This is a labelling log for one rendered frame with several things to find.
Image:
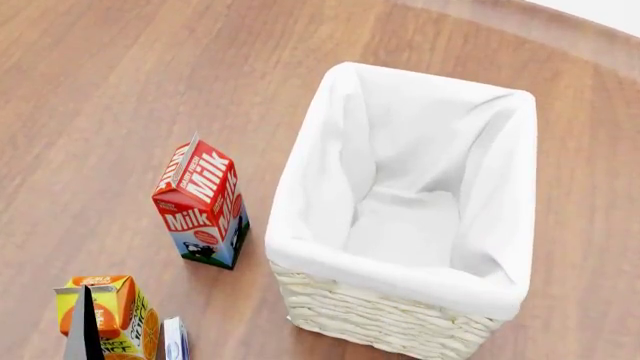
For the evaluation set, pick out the white and blue box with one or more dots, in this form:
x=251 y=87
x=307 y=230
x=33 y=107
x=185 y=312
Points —
x=175 y=343

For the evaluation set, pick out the orange juice carton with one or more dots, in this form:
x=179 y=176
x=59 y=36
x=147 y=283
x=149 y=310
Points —
x=120 y=318

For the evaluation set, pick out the red milk carton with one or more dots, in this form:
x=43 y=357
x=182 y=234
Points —
x=202 y=204

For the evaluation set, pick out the white wicker basket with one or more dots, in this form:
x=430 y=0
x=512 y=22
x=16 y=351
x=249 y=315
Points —
x=380 y=318

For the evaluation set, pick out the white-lined wicker basket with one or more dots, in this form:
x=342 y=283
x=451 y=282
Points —
x=415 y=180

